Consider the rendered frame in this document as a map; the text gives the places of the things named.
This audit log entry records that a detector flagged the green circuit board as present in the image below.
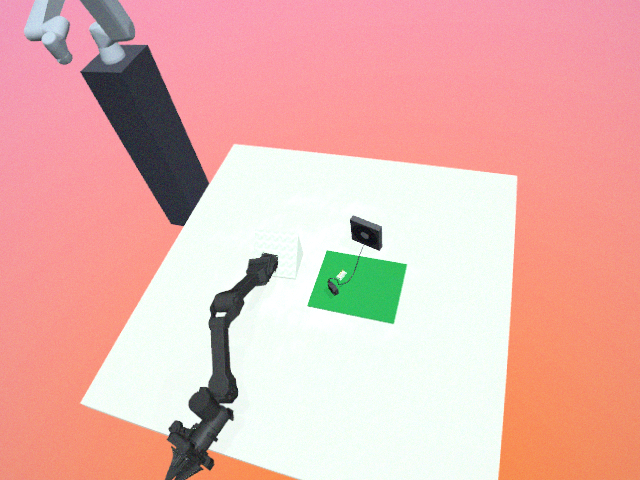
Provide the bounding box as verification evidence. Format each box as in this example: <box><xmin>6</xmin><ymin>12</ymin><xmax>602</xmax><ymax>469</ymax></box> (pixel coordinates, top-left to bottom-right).
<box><xmin>307</xmin><ymin>250</ymin><xmax>408</xmax><ymax>325</ymax></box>

